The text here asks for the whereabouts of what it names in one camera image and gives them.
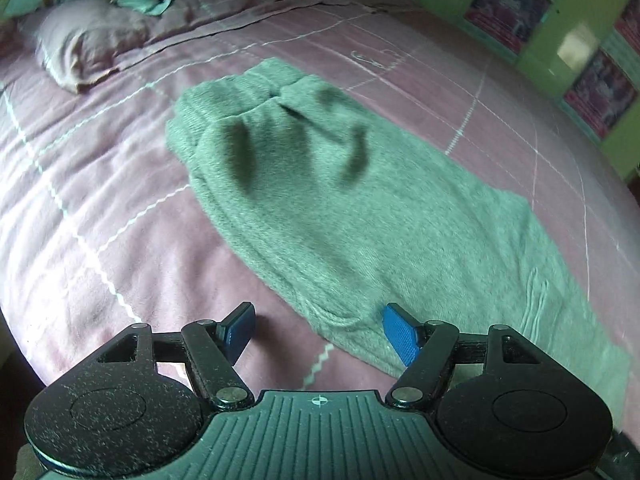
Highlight purple wall poster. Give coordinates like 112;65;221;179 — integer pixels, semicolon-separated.
562;47;637;139
464;0;554;57
612;0;640;54

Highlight pink checked bed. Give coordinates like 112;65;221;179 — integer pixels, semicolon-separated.
0;0;637;393

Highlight pink pillow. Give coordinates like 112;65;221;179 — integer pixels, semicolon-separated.
34;0;168;94

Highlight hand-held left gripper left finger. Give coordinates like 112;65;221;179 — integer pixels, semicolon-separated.
95;302;257;410

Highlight grey pants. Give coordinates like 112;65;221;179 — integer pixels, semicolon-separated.
165;57;632;426

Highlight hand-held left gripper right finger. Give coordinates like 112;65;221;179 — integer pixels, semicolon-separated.
382;303;543;411

